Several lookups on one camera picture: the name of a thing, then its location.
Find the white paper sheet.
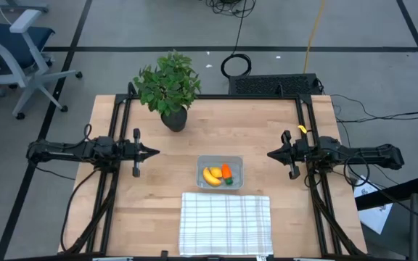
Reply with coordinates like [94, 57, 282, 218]
[353, 175, 394, 236]

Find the black computer case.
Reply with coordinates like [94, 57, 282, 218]
[229, 73, 322, 96]

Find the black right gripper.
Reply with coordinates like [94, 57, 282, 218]
[266, 130, 310, 181]

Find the yellow toy banana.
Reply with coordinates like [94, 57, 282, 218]
[202, 166, 223, 187]

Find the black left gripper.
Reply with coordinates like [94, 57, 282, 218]
[121, 128, 161, 178]

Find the green potted plant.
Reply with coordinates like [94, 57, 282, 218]
[133, 50, 202, 133]

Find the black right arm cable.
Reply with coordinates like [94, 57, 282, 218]
[342, 154, 372, 189]

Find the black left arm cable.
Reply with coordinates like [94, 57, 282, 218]
[60, 168, 101, 253]

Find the thin black floor cable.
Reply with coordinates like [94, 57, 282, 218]
[330, 94, 418, 124]

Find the coiled black cable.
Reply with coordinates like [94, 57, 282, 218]
[220, 0, 253, 79]

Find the tangled black cable bundle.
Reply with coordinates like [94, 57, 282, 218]
[205, 0, 257, 17]

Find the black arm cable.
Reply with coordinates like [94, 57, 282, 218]
[60, 168, 101, 253]
[342, 154, 372, 189]

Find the black beam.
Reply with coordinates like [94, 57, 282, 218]
[356, 175, 418, 211]

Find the black aluminium table frame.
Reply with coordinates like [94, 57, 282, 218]
[60, 82, 368, 257]

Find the clear plastic tupperware container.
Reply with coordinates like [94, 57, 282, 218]
[196, 154, 245, 191]

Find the grey furniture base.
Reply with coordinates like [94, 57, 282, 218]
[0, 0, 49, 14]

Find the white checked kitchen towel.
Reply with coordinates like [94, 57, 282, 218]
[179, 191, 274, 257]

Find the yellow power cable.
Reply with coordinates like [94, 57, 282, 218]
[303, 0, 327, 73]

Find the white blue office chair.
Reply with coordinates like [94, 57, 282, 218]
[0, 9, 83, 120]

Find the orange toy carrot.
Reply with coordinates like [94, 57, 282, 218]
[221, 163, 234, 186]

